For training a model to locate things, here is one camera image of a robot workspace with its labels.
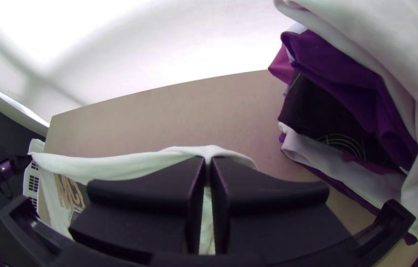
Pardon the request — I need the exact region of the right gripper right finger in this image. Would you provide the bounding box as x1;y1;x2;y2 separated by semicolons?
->
210;156;358;265

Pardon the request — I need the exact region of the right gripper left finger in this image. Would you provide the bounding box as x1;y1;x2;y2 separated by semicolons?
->
68;155;206;266

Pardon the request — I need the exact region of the white t-shirt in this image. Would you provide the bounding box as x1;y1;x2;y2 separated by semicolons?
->
27;139;260;257

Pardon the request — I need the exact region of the white laundry basket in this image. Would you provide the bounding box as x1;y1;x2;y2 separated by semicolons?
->
23;159;43;213

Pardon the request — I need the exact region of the pile of folded clothes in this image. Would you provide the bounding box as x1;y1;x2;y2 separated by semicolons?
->
268;0;418;245

